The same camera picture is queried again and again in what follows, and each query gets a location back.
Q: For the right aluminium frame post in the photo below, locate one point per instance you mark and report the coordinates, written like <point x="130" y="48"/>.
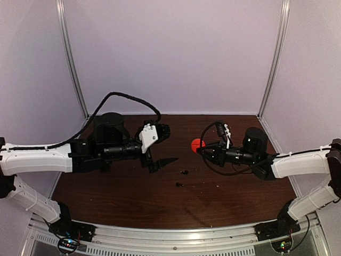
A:
<point x="281" y="35"/>

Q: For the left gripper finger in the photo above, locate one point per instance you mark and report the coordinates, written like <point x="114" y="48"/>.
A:
<point x="161" y="163"/>
<point x="148" y="157"/>

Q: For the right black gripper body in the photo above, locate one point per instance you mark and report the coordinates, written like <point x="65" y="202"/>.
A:
<point x="247" y="158"/>

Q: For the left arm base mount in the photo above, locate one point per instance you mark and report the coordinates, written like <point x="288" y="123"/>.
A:
<point x="69" y="233"/>

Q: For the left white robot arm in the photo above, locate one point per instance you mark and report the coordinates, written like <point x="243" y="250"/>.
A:
<point x="17" y="159"/>

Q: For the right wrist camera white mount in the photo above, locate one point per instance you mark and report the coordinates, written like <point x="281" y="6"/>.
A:
<point x="223" y="132"/>

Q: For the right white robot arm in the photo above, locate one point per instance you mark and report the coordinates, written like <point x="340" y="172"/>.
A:
<point x="323" y="160"/>

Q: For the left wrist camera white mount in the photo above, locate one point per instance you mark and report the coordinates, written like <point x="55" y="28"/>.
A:
<point x="149" y="134"/>

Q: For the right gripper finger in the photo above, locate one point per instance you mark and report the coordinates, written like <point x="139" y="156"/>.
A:
<point x="209" y="149"/>
<point x="215" y="159"/>

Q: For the black earbud lower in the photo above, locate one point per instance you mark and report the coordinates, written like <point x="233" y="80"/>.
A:
<point x="178" y="184"/>

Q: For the red earbud charging case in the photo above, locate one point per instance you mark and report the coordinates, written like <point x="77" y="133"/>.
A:
<point x="196" y="144"/>

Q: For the aluminium front rail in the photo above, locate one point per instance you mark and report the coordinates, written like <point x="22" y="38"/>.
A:
<point x="232" y="240"/>

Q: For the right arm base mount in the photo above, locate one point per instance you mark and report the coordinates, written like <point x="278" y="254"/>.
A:
<point x="280" y="231"/>

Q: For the aluminium frame post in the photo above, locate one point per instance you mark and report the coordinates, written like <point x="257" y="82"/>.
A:
<point x="61" y="12"/>
<point x="281" y="35"/>

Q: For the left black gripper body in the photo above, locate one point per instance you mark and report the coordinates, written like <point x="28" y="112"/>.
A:
<point x="115" y="152"/>

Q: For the left aluminium frame post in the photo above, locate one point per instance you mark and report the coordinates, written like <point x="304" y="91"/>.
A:
<point x="61" y="12"/>

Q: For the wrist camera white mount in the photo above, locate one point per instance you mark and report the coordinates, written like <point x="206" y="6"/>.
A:
<point x="223" y="132"/>
<point x="149" y="134"/>

